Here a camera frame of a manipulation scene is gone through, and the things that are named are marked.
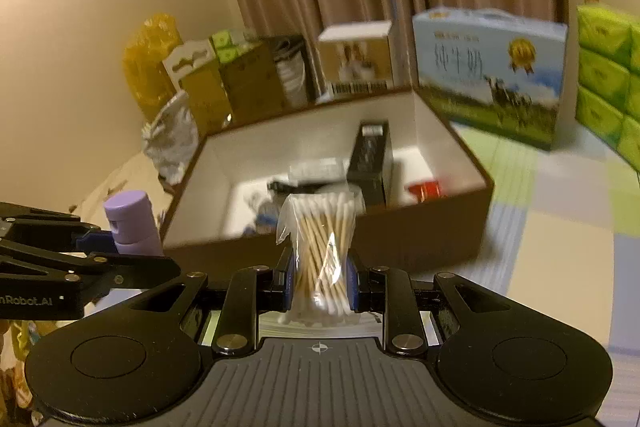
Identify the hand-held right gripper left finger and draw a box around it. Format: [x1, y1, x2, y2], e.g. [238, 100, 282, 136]
[117, 249, 297, 355]

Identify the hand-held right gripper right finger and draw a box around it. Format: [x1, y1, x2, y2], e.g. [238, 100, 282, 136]
[343, 249, 522, 355]

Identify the yellow plastic bag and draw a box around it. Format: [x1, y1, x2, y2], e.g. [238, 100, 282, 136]
[122, 12, 182, 120]

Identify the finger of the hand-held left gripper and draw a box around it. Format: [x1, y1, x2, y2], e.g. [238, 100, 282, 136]
[0, 239, 182, 304]
[0, 201, 115, 254]

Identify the pack of green tissue packets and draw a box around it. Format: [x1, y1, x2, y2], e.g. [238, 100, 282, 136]
[575, 4, 640, 170]

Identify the brown cardboard storage box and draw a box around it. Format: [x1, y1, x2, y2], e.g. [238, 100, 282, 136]
[159, 84, 496, 281]

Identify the small white product box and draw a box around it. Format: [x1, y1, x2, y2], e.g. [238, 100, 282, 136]
[317, 21, 396, 98]

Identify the clear bag of white beads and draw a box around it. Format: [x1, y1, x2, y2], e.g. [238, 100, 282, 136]
[275, 192, 366, 327]

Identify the red snack packet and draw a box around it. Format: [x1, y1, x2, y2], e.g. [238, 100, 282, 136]
[405, 179, 447, 200]

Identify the black product box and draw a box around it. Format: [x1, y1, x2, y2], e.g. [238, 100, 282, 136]
[346, 121, 394, 208]

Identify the olive box with white tab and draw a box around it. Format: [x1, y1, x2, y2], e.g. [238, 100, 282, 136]
[161, 39, 236, 136]

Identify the blue milk carton with cow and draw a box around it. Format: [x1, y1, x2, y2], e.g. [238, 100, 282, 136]
[411, 7, 570, 152]

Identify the purple cream tube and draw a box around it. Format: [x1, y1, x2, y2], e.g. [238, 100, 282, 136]
[102, 189, 165, 258]

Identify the clear plastic bag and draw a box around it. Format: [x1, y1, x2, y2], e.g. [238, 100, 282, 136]
[141, 91, 201, 186]

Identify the beige tablecloth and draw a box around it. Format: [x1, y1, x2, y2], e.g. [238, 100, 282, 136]
[70, 147, 177, 219]

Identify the brown shipping carton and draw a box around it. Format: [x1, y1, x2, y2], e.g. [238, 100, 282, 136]
[220, 34, 307, 126]

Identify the clear box of floss picks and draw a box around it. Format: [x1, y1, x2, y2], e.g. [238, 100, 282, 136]
[287, 158, 351, 184]

